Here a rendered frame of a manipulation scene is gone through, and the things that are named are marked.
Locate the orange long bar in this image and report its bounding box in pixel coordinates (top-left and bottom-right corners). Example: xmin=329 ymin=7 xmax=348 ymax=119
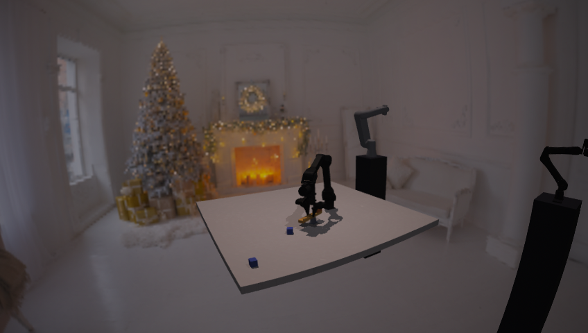
xmin=298 ymin=209 xmax=322 ymax=223

